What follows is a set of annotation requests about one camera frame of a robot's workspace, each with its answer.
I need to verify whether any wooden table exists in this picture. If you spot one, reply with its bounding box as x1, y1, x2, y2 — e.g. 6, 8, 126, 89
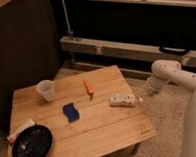
10, 66, 156, 157

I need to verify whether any white toothpaste tube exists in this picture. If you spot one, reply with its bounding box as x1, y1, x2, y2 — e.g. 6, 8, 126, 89
7, 119, 35, 143

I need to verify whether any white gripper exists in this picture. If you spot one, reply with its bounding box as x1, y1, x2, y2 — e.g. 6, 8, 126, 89
139, 82, 155, 103

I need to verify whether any black handle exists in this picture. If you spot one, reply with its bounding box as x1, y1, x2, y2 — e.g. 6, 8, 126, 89
159, 46, 190, 56

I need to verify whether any grey metal shelf beam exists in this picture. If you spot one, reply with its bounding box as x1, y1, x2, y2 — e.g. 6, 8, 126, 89
59, 36, 196, 67

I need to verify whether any blue sponge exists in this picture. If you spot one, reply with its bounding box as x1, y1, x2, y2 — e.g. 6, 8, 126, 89
62, 103, 80, 123

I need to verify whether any orange carrot toy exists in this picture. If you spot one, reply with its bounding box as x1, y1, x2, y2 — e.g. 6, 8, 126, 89
84, 80, 94, 100

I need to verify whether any metal vertical pole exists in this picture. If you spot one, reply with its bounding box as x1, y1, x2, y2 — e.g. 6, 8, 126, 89
62, 0, 74, 41

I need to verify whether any translucent plastic cup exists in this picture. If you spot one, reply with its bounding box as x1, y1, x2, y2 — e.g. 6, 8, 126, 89
36, 80, 55, 102

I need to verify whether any black round plate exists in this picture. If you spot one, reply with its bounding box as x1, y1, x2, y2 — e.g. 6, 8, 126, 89
12, 125, 52, 157

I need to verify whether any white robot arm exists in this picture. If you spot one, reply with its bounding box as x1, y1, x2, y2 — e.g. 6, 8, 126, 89
140, 59, 196, 157

